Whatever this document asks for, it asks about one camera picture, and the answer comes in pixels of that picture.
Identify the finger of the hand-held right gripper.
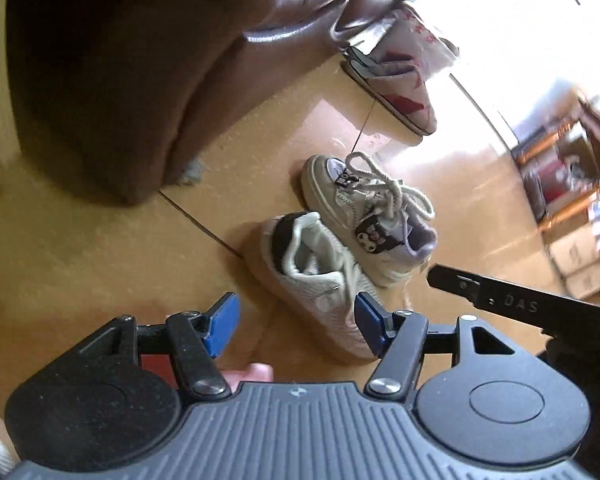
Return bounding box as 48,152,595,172
427,264,600,334

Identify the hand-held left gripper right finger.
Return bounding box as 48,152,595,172
355,292,528,404

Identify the white grey strap sneaker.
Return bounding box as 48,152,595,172
259,211,381,361

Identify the patterned grey slipper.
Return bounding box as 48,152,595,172
341,46,438,138

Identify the white plastic bag red print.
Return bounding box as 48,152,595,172
375,2,461,78

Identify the brown leather sofa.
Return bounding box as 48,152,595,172
5,0,418,207

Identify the wooden side table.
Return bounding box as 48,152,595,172
512,87,600,233

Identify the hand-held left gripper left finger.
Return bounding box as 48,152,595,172
75,292,241,402

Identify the cardboard box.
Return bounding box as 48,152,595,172
550,222,600,278
565,267,600,303

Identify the cream laced cartoon patch sneaker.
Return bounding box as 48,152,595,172
300,150,438,288

